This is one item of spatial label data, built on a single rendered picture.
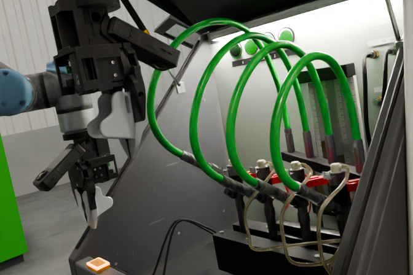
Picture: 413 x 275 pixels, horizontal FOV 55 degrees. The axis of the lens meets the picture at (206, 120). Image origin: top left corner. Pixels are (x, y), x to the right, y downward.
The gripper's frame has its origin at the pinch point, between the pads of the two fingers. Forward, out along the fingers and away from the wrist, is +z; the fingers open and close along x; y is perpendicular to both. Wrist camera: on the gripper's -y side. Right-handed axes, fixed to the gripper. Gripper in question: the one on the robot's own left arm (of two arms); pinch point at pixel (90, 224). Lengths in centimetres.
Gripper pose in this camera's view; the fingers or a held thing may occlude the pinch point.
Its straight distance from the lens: 91.5
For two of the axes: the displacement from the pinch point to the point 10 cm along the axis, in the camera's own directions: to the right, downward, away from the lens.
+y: 7.3, -2.0, 6.5
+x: -6.6, 0.4, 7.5
